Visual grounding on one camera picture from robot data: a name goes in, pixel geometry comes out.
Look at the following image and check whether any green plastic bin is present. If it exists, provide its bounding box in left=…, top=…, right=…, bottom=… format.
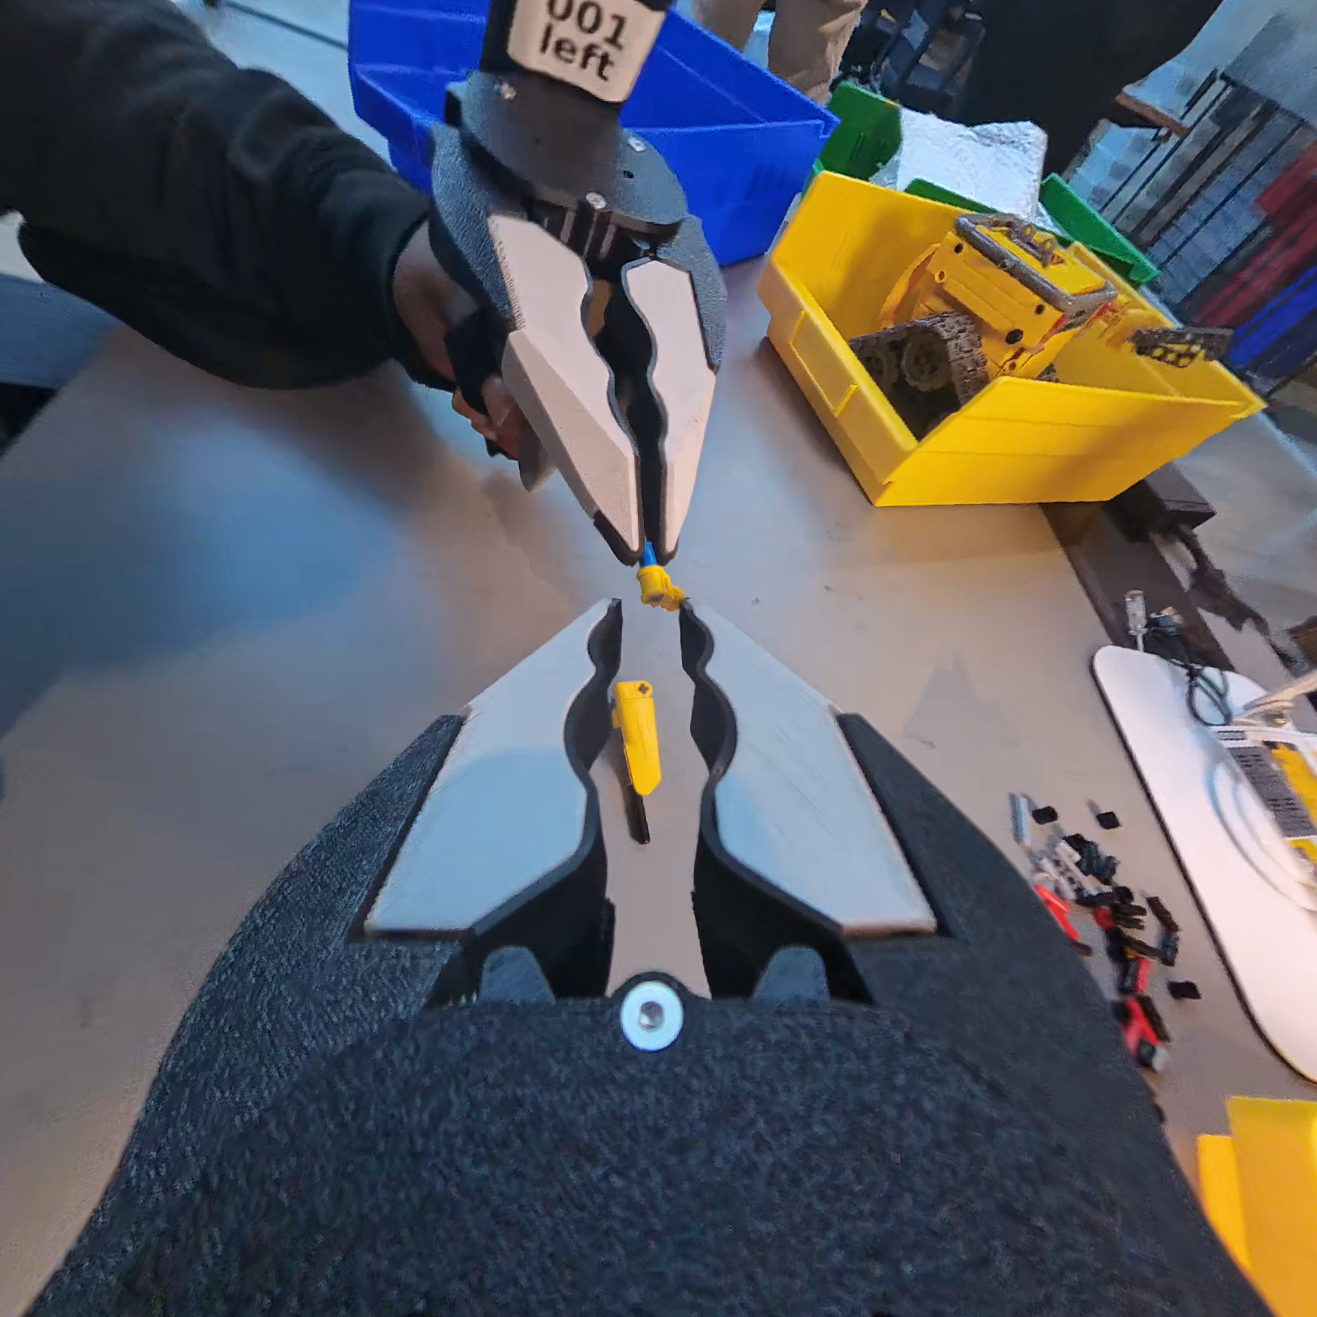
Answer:
left=813, top=80, right=1162, bottom=284

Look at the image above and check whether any yellow tracked toy vehicle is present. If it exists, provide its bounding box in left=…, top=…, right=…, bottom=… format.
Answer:
left=849, top=213, right=1236, bottom=439

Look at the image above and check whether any yellow bin with small pieces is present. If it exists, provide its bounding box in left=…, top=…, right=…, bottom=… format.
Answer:
left=1197, top=1096, right=1317, bottom=1317

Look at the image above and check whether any blue plastic bin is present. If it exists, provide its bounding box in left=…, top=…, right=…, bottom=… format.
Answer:
left=349, top=0, right=841, bottom=266

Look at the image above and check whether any yellow bin with toy vehicle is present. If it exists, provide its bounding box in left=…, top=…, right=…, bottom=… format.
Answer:
left=760, top=169, right=1267, bottom=508

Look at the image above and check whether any rack of coloured bins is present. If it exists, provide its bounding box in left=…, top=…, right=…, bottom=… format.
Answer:
left=1081, top=72, right=1317, bottom=392

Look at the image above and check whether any pile of loose building pieces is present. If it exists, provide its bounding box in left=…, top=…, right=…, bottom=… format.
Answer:
left=1009, top=792, right=1203, bottom=1071

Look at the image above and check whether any person's left hand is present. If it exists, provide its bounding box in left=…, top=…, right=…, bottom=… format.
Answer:
left=394, top=221, right=529, bottom=461

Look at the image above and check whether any grey desk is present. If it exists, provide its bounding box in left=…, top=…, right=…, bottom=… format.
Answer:
left=0, top=61, right=1317, bottom=1317

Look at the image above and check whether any bubble wrap sheet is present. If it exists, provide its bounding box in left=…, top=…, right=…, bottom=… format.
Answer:
left=876, top=108, right=1050, bottom=223

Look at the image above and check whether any person's left forearm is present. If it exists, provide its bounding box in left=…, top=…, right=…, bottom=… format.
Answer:
left=0, top=0, right=435, bottom=390

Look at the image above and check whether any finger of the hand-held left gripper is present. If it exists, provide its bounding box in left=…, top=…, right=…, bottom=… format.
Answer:
left=487, top=213, right=645, bottom=567
left=620, top=259, right=719, bottom=561

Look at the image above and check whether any black cable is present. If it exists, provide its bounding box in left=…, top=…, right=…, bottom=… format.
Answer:
left=1147, top=607, right=1236, bottom=726

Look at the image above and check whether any white book stand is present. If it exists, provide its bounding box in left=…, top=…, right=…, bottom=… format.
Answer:
left=1092, top=643, right=1317, bottom=1082

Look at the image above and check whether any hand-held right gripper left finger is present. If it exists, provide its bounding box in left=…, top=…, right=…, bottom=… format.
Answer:
left=366, top=599, right=626, bottom=997

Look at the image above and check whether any yellow printed leaflet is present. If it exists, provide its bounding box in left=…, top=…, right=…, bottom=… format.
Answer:
left=1214, top=720, right=1317, bottom=865

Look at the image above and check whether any yellow curved claw piece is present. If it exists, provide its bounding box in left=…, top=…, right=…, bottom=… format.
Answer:
left=611, top=704, right=664, bottom=798

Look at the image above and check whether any black power adapter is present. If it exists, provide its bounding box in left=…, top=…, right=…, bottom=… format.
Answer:
left=1106, top=462, right=1220, bottom=541

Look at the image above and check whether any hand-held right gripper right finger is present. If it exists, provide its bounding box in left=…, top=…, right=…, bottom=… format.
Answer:
left=678, top=599, right=938, bottom=997

